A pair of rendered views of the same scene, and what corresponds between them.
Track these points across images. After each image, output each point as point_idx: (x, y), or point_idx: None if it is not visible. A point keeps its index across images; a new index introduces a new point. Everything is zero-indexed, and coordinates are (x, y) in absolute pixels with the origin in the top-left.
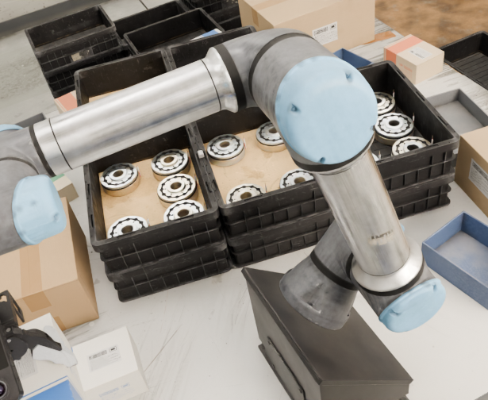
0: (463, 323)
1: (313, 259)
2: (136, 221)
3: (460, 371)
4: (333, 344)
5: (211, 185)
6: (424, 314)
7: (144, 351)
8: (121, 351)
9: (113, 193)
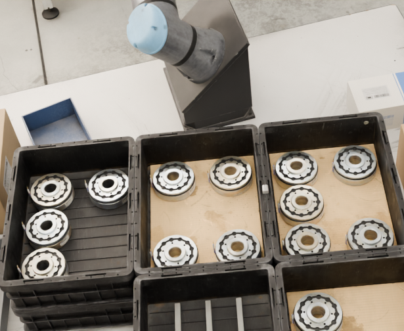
0: (98, 109)
1: (196, 34)
2: (345, 168)
3: (121, 81)
4: (202, 22)
5: (260, 152)
6: None
7: None
8: (361, 94)
9: None
